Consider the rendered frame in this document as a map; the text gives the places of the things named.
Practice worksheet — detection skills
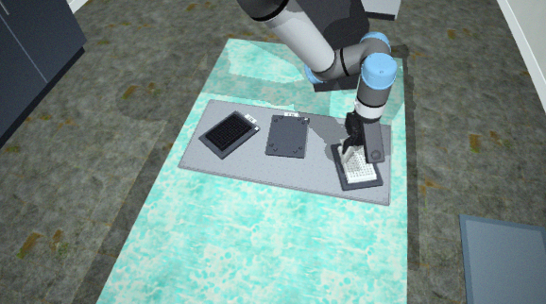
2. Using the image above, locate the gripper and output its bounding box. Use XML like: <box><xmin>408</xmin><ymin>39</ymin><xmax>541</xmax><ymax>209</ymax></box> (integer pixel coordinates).
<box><xmin>341</xmin><ymin>108</ymin><xmax>382</xmax><ymax>164</ymax></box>

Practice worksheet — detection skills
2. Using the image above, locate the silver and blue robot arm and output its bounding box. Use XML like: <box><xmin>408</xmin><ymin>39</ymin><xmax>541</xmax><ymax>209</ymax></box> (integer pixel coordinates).
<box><xmin>236</xmin><ymin>0</ymin><xmax>397</xmax><ymax>164</ymax></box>

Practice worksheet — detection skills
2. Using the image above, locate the black microplate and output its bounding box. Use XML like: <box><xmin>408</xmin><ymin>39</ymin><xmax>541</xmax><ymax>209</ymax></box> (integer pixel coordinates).
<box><xmin>206</xmin><ymin>114</ymin><xmax>251</xmax><ymax>151</ymax></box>

